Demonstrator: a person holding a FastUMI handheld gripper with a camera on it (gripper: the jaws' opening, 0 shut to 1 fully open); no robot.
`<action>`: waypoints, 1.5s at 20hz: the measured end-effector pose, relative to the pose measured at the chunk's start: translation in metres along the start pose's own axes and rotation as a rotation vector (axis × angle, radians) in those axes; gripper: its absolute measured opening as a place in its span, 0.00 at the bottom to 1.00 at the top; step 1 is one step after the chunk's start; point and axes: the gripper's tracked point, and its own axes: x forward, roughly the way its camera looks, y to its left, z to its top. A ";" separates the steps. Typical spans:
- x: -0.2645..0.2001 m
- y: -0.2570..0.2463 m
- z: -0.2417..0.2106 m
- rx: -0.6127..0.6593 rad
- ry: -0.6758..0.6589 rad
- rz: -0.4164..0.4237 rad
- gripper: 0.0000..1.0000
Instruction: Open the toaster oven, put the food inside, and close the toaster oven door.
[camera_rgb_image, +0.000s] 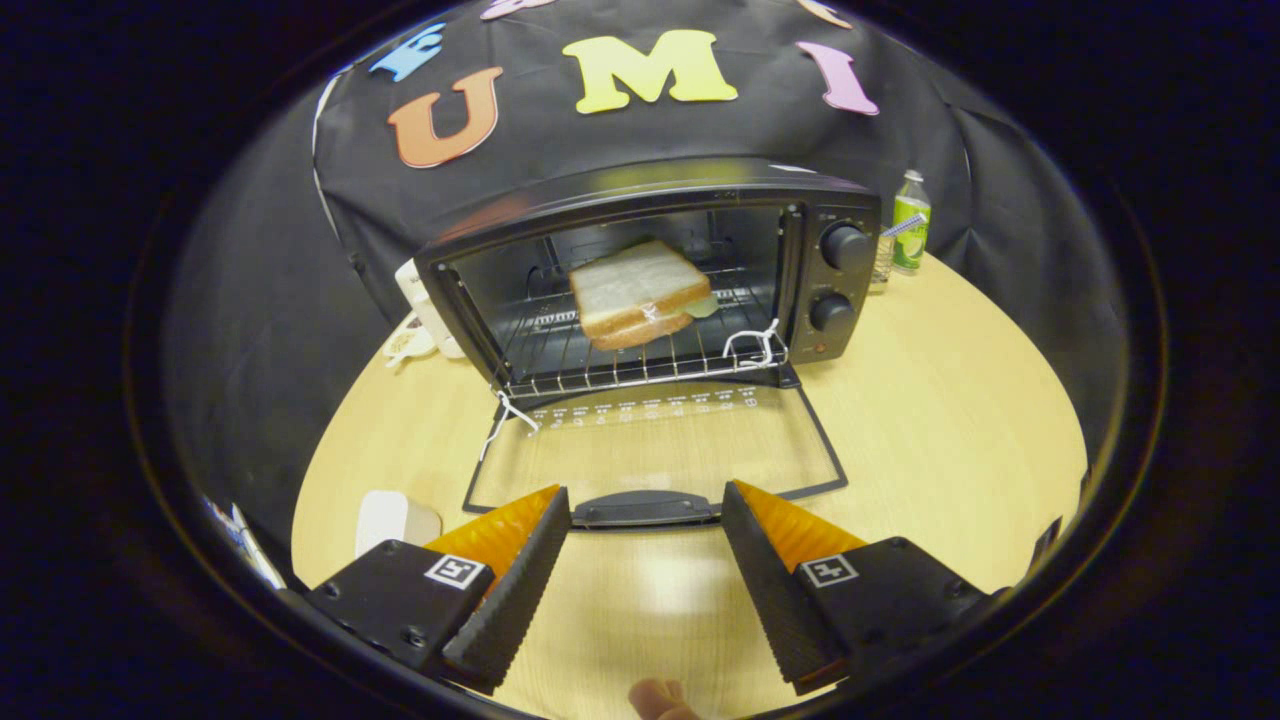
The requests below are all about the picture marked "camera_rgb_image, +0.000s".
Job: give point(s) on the green label plastic bottle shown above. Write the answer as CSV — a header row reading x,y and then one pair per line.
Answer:
x,y
911,225

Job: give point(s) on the white rectangular plate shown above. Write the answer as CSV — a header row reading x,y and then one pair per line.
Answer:
x,y
395,520

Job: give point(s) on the black backdrop cloth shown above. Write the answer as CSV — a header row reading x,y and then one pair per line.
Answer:
x,y
260,300

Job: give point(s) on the small white condiment dish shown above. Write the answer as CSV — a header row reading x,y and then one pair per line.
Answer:
x,y
405,345

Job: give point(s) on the toast sandwich with lettuce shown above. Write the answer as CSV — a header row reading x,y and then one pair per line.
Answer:
x,y
635,285

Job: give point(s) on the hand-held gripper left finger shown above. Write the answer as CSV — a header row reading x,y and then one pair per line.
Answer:
x,y
510,600

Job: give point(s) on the white toaster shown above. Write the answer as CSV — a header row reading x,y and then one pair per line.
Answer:
x,y
425,300

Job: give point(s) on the black toaster oven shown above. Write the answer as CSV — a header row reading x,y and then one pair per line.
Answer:
x,y
845,290

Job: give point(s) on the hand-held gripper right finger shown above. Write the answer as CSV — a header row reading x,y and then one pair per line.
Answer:
x,y
775,600

